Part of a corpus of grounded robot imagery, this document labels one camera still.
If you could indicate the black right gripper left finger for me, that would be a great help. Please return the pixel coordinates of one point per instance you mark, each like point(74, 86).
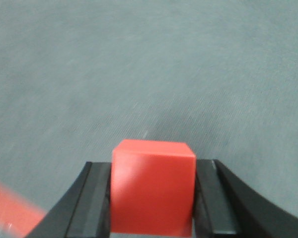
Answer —
point(84, 210)

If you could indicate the dark grey carpet mat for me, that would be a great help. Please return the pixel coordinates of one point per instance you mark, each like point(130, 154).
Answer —
point(79, 76)

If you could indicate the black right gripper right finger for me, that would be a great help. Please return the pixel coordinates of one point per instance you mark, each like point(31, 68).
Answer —
point(226, 207)

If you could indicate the red magnetic cube block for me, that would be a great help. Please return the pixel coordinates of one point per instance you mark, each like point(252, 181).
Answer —
point(152, 188)

